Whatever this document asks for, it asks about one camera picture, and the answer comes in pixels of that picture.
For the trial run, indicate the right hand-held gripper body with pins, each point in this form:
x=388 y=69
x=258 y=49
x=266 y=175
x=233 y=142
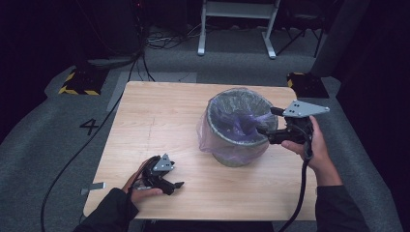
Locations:
x=296 y=124

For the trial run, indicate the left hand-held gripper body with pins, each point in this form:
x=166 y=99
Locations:
x=158 y=174

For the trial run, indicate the purple plastic trash bag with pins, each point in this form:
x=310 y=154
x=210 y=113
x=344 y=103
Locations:
x=240 y=124

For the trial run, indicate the green trash bin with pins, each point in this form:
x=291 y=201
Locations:
x=232 y=159

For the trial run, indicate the person's left hand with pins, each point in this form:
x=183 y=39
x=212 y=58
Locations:
x=141 y=193

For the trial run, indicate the person's right hand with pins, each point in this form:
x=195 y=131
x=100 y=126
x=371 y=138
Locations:
x=317 y=148

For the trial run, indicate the black yellow-striped stand base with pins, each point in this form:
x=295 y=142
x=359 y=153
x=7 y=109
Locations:
x=307 y=85
x=84 y=82

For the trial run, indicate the black tripod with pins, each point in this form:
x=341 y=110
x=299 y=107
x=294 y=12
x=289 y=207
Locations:
x=303 y=29

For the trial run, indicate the grey column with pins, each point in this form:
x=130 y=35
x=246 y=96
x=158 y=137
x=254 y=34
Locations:
x=341 y=35

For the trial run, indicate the white metal stand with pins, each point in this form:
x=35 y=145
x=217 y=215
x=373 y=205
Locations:
x=238 y=9

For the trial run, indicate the metal table bracket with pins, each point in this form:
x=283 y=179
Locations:
x=93 y=187

